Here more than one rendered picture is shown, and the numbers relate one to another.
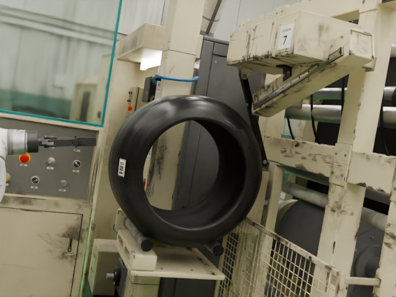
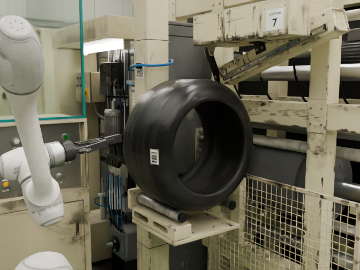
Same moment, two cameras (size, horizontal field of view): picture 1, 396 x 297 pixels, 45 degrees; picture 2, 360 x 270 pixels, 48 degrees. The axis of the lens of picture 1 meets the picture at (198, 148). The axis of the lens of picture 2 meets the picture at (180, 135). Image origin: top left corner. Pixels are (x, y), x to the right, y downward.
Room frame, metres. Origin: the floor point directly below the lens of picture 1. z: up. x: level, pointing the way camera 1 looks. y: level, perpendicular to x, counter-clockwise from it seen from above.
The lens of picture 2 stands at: (0.20, 0.59, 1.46)
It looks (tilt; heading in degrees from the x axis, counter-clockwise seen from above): 8 degrees down; 343
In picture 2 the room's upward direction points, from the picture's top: straight up
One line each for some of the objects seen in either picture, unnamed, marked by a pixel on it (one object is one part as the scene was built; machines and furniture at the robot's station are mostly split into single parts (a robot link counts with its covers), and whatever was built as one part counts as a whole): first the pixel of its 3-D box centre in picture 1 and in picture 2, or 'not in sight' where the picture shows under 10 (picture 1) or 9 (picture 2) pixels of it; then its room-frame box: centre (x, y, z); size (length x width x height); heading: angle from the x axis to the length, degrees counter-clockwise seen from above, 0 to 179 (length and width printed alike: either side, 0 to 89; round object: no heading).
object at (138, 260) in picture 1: (135, 248); (159, 220); (1.88, 0.18, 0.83); 0.36 x 0.09 x 0.06; 19
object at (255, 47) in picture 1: (284, 48); (253, 26); (1.91, -0.27, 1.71); 0.61 x 0.25 x 0.15; 19
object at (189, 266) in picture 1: (167, 259); (185, 222); (1.93, 0.05, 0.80); 0.37 x 0.36 x 0.02; 109
